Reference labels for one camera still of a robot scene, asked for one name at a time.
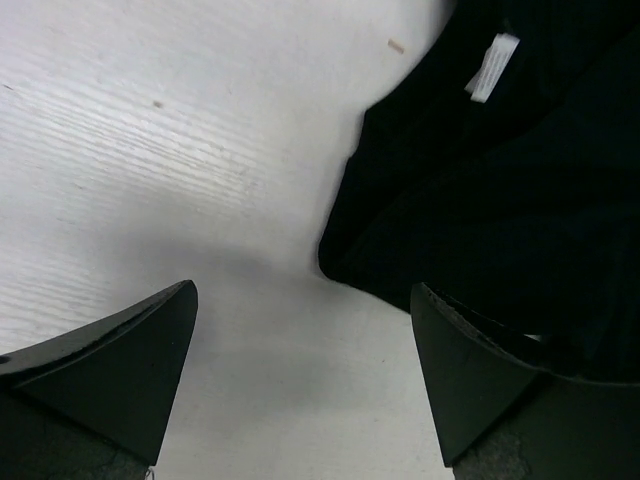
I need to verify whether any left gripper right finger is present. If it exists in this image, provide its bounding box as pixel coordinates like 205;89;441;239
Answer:
411;284;639;468

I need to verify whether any black t-shirt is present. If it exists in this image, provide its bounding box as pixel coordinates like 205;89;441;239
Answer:
318;1;639;385

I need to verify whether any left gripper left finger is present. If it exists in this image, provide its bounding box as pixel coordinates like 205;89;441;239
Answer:
1;280;196;466

